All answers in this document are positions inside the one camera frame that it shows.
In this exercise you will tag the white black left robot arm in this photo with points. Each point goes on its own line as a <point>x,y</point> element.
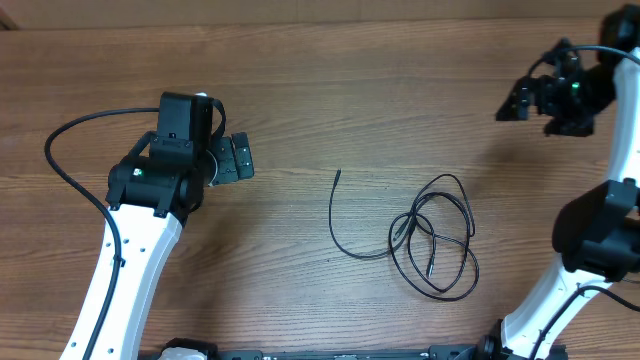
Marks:
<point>151,193</point>

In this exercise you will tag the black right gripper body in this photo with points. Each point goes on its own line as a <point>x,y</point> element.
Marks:
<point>572,99</point>

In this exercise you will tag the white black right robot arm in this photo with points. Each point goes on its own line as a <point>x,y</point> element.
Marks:
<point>595,240</point>

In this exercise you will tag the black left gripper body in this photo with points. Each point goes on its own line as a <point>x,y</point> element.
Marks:
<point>225,160</point>

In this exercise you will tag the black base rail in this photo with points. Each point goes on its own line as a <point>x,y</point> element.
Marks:
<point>180,348</point>

